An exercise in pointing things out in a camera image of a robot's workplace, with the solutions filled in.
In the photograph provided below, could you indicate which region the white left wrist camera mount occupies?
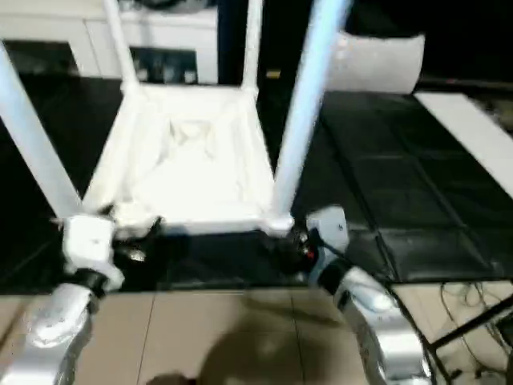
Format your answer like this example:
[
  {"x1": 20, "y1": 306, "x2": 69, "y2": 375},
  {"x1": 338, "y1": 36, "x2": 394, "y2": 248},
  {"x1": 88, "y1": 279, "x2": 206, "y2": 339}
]
[{"x1": 59, "y1": 214, "x2": 123, "y2": 290}]

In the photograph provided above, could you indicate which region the white flat board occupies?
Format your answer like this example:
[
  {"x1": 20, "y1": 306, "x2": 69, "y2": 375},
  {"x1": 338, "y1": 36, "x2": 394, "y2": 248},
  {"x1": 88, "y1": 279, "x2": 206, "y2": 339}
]
[{"x1": 414, "y1": 91, "x2": 513, "y2": 189}]

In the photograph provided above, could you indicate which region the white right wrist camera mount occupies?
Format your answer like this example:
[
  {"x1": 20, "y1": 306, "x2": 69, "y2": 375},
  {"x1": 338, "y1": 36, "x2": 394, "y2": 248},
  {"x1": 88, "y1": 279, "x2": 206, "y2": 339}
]
[{"x1": 306, "y1": 206, "x2": 349, "y2": 282}]

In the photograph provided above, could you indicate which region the black padded mat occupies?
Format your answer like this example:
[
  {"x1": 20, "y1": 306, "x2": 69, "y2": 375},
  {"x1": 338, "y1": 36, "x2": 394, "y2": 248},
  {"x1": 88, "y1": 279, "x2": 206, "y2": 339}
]
[{"x1": 0, "y1": 71, "x2": 513, "y2": 294}]

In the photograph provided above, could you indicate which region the white cabinet with glass doors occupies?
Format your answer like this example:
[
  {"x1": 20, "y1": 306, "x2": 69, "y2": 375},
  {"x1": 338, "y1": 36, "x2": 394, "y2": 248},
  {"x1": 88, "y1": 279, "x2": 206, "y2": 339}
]
[{"x1": 0, "y1": 0, "x2": 220, "y2": 85}]

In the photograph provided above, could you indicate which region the black stand leg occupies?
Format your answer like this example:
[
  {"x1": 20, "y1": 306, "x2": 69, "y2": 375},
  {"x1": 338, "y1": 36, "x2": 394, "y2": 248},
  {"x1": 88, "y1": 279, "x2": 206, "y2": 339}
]
[{"x1": 424, "y1": 300, "x2": 513, "y2": 385}]

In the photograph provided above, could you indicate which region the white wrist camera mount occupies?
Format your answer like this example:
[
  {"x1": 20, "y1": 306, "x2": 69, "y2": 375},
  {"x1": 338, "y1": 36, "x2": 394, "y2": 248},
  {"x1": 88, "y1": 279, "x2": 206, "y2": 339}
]
[
  {"x1": 306, "y1": 206, "x2": 349, "y2": 282},
  {"x1": 59, "y1": 214, "x2": 123, "y2": 290}
]

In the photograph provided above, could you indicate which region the grey pillow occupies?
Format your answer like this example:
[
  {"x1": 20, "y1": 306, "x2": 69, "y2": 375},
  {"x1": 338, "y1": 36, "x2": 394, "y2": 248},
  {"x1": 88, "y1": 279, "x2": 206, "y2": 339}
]
[{"x1": 328, "y1": 31, "x2": 426, "y2": 95}]

